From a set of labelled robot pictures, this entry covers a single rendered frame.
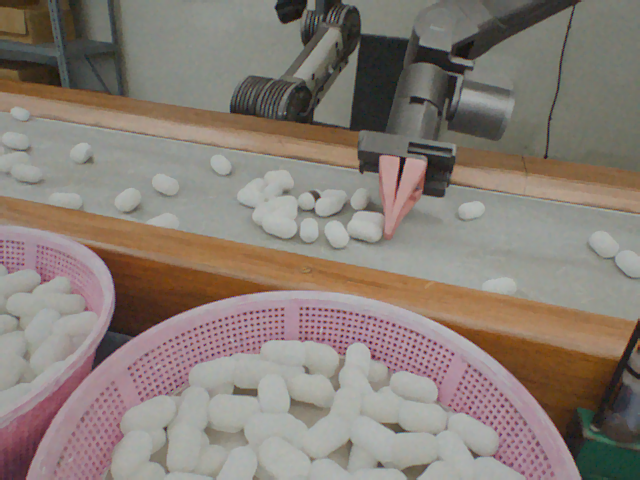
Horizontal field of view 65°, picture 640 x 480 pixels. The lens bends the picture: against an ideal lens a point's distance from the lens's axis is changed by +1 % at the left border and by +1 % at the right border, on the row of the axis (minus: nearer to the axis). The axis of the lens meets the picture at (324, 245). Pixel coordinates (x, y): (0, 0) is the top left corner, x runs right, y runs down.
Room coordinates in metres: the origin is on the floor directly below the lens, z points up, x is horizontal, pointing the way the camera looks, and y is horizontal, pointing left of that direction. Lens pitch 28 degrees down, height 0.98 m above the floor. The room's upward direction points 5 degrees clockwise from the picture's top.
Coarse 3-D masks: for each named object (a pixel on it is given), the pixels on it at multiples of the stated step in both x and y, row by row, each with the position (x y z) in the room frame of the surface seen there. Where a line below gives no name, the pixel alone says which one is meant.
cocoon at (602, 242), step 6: (594, 234) 0.49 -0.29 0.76; (600, 234) 0.49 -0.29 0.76; (606, 234) 0.49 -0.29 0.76; (594, 240) 0.48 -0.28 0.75; (600, 240) 0.48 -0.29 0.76; (606, 240) 0.47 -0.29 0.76; (612, 240) 0.47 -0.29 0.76; (594, 246) 0.48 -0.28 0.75; (600, 246) 0.47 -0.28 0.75; (606, 246) 0.47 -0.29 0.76; (612, 246) 0.47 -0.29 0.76; (618, 246) 0.47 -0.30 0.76; (600, 252) 0.47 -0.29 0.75; (606, 252) 0.46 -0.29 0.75; (612, 252) 0.46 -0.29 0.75
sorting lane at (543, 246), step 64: (0, 128) 0.72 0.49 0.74; (64, 128) 0.75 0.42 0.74; (0, 192) 0.50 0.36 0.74; (64, 192) 0.52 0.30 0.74; (192, 192) 0.55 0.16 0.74; (448, 192) 0.62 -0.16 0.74; (320, 256) 0.42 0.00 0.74; (384, 256) 0.43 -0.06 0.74; (448, 256) 0.44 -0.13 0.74; (512, 256) 0.46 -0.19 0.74; (576, 256) 0.47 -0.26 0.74
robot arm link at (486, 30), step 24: (456, 0) 0.65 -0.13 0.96; (480, 0) 0.65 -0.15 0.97; (504, 0) 0.66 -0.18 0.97; (528, 0) 0.67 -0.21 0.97; (552, 0) 0.68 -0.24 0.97; (576, 0) 0.71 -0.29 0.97; (480, 24) 0.62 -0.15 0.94; (504, 24) 0.65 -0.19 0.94; (528, 24) 0.68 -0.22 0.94; (408, 48) 0.64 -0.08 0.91; (456, 48) 0.62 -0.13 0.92; (480, 48) 0.65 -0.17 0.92
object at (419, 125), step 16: (400, 112) 0.54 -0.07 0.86; (416, 112) 0.54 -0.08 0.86; (432, 112) 0.54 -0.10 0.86; (400, 128) 0.52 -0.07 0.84; (416, 128) 0.52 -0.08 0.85; (432, 128) 0.53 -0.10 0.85; (416, 144) 0.50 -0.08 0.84; (432, 144) 0.50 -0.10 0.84; (448, 144) 0.50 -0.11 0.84; (432, 160) 0.51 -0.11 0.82; (448, 160) 0.49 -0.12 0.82; (400, 176) 0.53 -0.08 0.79
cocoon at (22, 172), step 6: (12, 168) 0.53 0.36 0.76; (18, 168) 0.53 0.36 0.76; (24, 168) 0.53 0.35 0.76; (30, 168) 0.53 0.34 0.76; (36, 168) 0.54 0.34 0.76; (12, 174) 0.53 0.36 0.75; (18, 174) 0.53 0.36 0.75; (24, 174) 0.53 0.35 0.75; (30, 174) 0.53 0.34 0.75; (36, 174) 0.53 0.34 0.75; (24, 180) 0.53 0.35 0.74; (30, 180) 0.53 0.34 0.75; (36, 180) 0.53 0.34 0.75
